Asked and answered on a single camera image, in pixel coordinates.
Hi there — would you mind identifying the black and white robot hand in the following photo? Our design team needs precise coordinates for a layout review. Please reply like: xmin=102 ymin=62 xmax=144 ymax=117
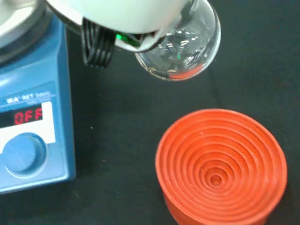
xmin=45 ymin=0 xmax=199 ymax=68

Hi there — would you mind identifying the heater with blue base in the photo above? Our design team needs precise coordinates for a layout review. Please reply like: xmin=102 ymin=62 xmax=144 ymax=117
xmin=0 ymin=0 xmax=77 ymax=195

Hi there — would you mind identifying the orange ribbed flask stand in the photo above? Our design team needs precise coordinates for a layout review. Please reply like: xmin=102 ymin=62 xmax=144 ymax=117
xmin=155 ymin=108 xmax=288 ymax=225

